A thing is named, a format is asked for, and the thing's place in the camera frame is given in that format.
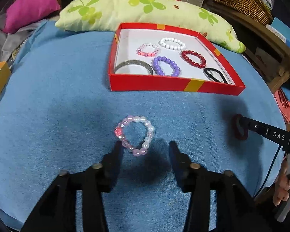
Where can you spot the wooden shelf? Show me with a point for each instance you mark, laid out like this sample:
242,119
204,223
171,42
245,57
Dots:
261,43

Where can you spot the blue table cloth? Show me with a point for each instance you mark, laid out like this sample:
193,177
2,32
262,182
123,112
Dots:
62,101

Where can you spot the wicker basket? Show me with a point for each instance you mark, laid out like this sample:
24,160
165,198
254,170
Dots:
244,2

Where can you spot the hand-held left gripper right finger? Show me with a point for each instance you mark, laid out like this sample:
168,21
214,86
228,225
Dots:
177,164

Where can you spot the red cardboard box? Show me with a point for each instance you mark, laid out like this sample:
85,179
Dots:
159,84

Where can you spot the magenta pillow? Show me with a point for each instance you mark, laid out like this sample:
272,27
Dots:
31,4

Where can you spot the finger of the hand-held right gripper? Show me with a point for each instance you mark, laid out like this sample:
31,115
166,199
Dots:
268,133

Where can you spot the light blue box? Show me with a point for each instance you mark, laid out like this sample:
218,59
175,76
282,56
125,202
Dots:
282,33

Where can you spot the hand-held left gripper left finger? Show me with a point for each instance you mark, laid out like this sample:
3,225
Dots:
116,159

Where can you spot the green clover pillow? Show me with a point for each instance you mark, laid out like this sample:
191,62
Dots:
125,12

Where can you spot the silver bangle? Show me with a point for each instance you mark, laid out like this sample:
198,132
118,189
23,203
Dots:
130,62

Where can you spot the grey blanket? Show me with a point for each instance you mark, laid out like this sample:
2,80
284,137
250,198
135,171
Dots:
4,41

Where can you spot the person's right hand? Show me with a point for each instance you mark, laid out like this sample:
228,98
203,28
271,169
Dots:
281,188

